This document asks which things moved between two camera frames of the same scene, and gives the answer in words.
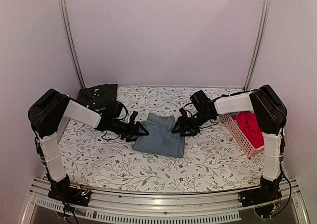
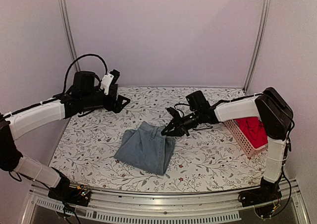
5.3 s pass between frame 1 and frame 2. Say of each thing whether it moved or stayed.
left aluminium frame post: stayed
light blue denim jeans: moved
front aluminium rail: stayed
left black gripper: moved
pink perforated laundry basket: stayed
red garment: stayed
